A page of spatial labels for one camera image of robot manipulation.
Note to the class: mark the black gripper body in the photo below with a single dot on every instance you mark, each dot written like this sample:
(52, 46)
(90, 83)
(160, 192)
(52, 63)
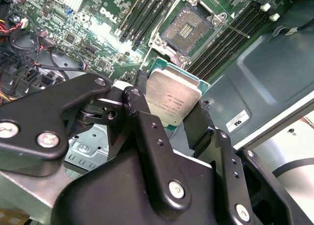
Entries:
(122, 190)

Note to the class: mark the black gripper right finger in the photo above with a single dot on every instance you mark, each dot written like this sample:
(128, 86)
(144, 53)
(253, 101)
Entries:
(225, 161)

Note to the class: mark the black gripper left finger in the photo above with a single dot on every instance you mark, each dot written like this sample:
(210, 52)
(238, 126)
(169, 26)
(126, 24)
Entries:
(36, 112)

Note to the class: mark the silver topped CPU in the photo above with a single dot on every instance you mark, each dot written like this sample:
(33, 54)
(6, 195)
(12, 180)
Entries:
(171, 97)

